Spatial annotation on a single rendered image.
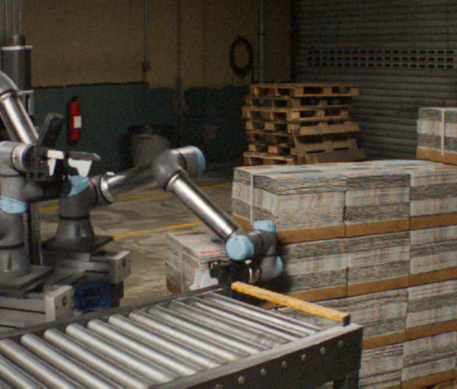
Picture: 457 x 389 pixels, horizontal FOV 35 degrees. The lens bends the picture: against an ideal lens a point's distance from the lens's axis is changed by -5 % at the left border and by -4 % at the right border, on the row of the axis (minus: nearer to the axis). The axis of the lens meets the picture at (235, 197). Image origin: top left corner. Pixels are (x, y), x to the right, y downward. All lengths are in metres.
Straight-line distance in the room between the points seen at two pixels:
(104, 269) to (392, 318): 1.13
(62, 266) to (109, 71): 7.33
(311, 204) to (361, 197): 0.21
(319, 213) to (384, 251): 0.34
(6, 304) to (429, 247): 1.63
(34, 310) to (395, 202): 1.39
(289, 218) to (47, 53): 7.16
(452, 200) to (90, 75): 7.33
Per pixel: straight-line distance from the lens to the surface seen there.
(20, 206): 2.02
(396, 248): 2.91
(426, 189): 2.95
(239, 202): 2.87
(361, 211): 2.77
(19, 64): 2.53
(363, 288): 2.85
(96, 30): 9.90
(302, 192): 2.64
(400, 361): 3.08
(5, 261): 2.32
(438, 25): 10.22
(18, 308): 2.34
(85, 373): 1.62
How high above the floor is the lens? 1.42
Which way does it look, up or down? 9 degrees down
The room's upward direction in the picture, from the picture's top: straight up
